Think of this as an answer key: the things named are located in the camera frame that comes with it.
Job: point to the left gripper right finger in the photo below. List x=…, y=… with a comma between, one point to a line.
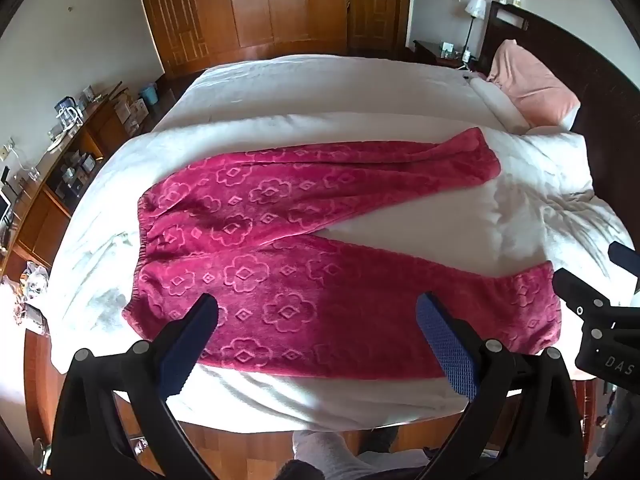
x=544, y=440

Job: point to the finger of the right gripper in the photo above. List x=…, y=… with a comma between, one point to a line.
x=580, y=289
x=625, y=257

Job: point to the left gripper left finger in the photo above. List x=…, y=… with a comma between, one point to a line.
x=89, y=441

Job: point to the red fleece pants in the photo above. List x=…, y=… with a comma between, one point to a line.
x=245, y=228

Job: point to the white bed duvet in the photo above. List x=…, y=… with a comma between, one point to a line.
x=542, y=207

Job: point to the dark wooden headboard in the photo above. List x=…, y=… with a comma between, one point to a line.
x=609, y=101

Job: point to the pink pillow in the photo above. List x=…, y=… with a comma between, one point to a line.
x=540, y=97

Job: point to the white pillow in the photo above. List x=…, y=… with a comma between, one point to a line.
x=500, y=105

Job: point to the grey trouser legs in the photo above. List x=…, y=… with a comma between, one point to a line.
x=325, y=455

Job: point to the wooden side cabinet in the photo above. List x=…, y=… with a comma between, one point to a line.
x=43, y=212

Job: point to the dark wooden nightstand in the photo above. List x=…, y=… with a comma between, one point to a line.
x=431, y=54

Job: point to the white bedside lamp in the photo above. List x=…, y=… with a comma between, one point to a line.
x=476, y=9

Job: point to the electric kettle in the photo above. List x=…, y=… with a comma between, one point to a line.
x=68, y=113

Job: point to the blue waste bin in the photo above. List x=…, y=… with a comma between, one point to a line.
x=149, y=94

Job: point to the wooden wardrobe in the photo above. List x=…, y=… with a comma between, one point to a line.
x=192, y=35

